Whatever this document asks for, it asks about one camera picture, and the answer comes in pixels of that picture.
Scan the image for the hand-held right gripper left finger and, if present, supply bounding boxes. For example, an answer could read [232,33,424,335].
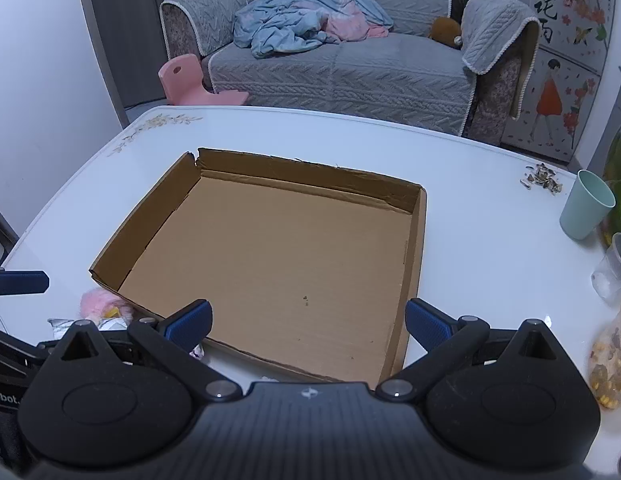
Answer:
[38,299,244,403]

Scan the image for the clear bag of snacks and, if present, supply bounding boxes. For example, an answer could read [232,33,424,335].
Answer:
[587,292,621,411]

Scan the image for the grey quilted sofa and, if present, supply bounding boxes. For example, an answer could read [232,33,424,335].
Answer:
[159,0,541,143]

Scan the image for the clear plastic cup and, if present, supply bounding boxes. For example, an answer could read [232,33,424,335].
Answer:
[591,232,621,306]

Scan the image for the brown plush toy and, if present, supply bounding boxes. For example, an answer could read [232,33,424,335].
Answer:
[429,16,464,50]

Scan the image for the pile of seed shells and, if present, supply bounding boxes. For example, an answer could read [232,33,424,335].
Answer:
[521,162,564,195]

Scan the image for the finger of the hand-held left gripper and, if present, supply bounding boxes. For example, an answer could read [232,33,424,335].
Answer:
[0,269,50,297]

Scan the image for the pink blanket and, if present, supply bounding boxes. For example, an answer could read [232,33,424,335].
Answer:
[318,10,390,43]

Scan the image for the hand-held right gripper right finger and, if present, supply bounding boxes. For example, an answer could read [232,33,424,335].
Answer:
[375,298,566,403]

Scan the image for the light blue blanket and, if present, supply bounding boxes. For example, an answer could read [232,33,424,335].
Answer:
[233,0,394,59]

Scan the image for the pink plastic chair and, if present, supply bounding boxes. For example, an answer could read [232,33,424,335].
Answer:
[158,53,250,107]

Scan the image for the pink fluffy ball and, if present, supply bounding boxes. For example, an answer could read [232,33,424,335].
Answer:
[80,287,137,322]

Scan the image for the grey door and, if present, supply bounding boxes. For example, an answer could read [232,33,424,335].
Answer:
[74,0,182,128]

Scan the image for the pale green cup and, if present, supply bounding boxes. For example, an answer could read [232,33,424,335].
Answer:
[559,170,616,241]

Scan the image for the flower printed cabinet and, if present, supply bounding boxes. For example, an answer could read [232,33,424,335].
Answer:
[501,0,619,163]

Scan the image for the shallow cardboard box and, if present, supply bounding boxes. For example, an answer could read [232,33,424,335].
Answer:
[89,147,427,385]

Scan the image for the grey quilted throw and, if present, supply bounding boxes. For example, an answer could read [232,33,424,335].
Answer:
[461,0,540,76]

